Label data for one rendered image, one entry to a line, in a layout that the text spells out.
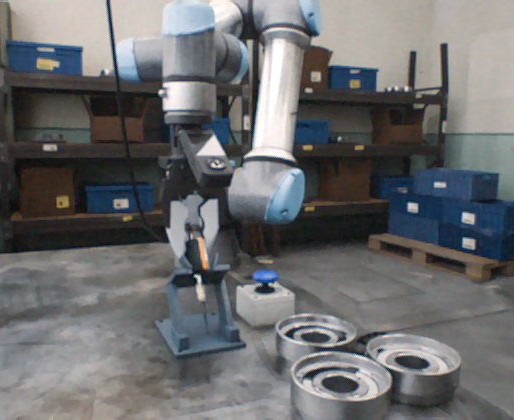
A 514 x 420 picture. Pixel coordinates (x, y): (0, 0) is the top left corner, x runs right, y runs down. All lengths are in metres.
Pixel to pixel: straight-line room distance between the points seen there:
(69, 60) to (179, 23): 3.34
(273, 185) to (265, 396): 0.50
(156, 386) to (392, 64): 5.33
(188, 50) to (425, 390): 0.51
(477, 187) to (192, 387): 3.94
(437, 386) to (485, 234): 3.71
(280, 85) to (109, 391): 0.70
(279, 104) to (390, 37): 4.76
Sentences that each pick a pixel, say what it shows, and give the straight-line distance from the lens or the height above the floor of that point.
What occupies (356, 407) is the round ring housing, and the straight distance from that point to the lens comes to 0.52.
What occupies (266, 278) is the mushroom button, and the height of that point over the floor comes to 0.87.
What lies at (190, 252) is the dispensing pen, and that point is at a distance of 0.71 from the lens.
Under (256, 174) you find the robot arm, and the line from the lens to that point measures 1.00.
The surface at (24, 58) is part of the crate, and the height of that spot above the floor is 1.61.
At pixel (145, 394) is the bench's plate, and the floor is 0.80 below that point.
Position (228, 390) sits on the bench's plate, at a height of 0.80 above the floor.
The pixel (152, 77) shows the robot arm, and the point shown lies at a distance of 0.87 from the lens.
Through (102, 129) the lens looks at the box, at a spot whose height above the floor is 1.11.
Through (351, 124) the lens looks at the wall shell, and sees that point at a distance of 5.41.
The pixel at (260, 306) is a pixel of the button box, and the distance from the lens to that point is 0.76.
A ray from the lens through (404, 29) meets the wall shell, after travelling 5.90.
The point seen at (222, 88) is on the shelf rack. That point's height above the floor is 1.46.
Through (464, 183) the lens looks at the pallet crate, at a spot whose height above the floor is 0.71.
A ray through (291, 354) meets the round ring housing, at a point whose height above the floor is 0.82.
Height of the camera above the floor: 1.09
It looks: 8 degrees down
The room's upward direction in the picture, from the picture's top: 1 degrees clockwise
